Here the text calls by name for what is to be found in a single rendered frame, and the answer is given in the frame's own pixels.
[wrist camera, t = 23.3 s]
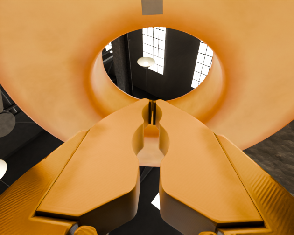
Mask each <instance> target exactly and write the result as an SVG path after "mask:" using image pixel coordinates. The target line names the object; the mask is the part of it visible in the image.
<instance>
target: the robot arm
mask: <svg viewBox="0 0 294 235"><path fill-rule="evenodd" d="M152 116H153V125H155V126H156V127H157V128H158V130H159V142H158V148H159V150H160V151H161V152H162V153H163V155H164V158H163V159H162V161H161V166H160V183H159V201H160V214H161V217H162V219H163V220H164V221H165V222H166V223H167V224H169V225H170V226H172V227H174V228H175V229H177V230H178V231H180V232H181V233H183V234H184V235H294V197H293V196H292V195H291V194H290V193H289V192H288V191H287V190H286V189H285V188H284V187H283V186H282V185H281V184H280V183H279V182H278V181H276V180H275V179H274V178H273V177H272V176H271V175H269V174H268V173H267V172H266V171H265V170H264V169H262V168H261V167H260V166H259V165H258V164H257V163H255V162H254V161H253V160H252V159H251V158H250V157H248V156H247V155H246V154H245V153H244V152H243V151H241V150H240V149H239V148H238V147H237V146H236V145H234V144H233V143H232V142H231V141H230V140H229V139H228V138H227V137H225V136H224V135H216V134H215V133H214V132H212V131H211V130H210V129H209V128H208V127H207V126H205V125H204V124H203V123H202V122H200V121H199V120H197V119H196V118H194V117H193V116H191V115H190V114H188V113H186V112H184V111H182V110H180V109H178V108H177V107H175V106H173V105H171V104H169V103H167V102H166V101H164V100H161V99H159V100H156V101H153V100H149V99H146V98H144V99H141V100H139V101H137V102H135V103H133V104H131V105H129V106H127V107H124V108H122V109H120V110H118V111H116V112H114V113H112V114H110V115H109V116H107V117H105V118H104V119H102V120H101V121H99V122H98V123H96V124H95V125H94V126H93V127H91V128H90V129H89V130H88V131H83V130H80V131H79V132H78V133H77V134H75V135H74V136H73V137H71V138H70V139H69V140H67V141H66V142H65V143H63V144H62V145H61V146H59V147H58V148H57V149H55V150H54V151H53V152H52V153H51V154H49V155H48V156H47V157H45V158H44V159H43V160H41V161H40V162H39V163H37V164H36V165H35V166H33V167H32V168H31V169H29V170H28V171H27V172H26V173H24V174H23V175H22V176H21V177H20V178H19V179H18V180H16V181H15V182H14V183H13V184H12V185H11V186H10V187H9V188H8V189H7V190H6V191H4V192H3V193H2V194H1V195H0V235H108V234H109V232H111V231H112V230H114V229H116V228H118V227H119V226H121V225H123V224H125V223H127V222H128V221H130V220H131V219H133V218H134V216H135V215H136V213H137V209H138V202H139V194H140V171H139V160H138V158H137V154H138V153H139V152H140V151H141V150H142V149H143V147H144V129H145V128H146V127H147V126H148V125H149V124H151V121H152Z"/></svg>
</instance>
